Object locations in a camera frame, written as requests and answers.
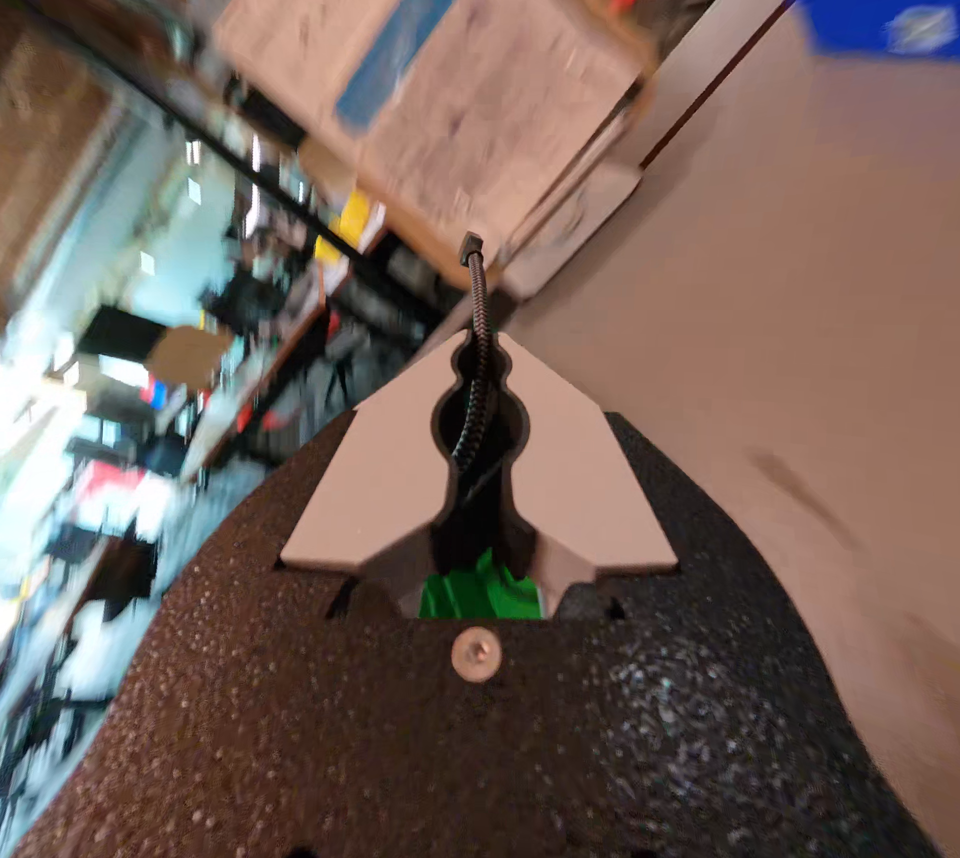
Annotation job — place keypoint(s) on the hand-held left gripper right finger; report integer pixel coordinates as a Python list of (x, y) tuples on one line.
[(585, 491)]

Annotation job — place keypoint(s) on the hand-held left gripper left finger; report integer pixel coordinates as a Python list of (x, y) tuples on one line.
[(375, 483)]

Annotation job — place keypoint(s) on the green plastic bin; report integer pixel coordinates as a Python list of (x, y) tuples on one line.
[(480, 596)]

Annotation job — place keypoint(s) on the laminated sheet with blue header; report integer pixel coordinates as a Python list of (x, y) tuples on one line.
[(405, 41)]

